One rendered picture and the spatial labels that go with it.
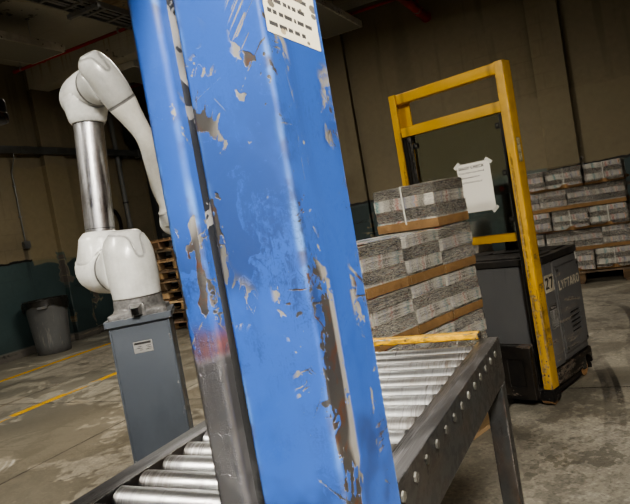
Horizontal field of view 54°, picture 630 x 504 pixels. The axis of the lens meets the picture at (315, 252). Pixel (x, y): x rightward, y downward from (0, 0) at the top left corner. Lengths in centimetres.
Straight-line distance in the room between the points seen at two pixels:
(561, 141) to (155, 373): 743
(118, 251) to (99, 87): 54
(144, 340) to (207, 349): 166
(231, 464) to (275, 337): 8
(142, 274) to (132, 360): 27
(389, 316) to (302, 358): 238
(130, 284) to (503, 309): 235
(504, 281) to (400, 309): 108
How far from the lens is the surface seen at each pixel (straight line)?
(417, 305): 285
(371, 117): 953
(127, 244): 201
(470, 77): 356
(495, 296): 374
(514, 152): 341
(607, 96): 893
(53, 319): 916
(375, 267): 263
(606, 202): 726
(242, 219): 32
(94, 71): 216
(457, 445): 129
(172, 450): 131
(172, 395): 203
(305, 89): 35
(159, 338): 200
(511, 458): 183
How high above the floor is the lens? 120
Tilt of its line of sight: 3 degrees down
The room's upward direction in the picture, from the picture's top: 10 degrees counter-clockwise
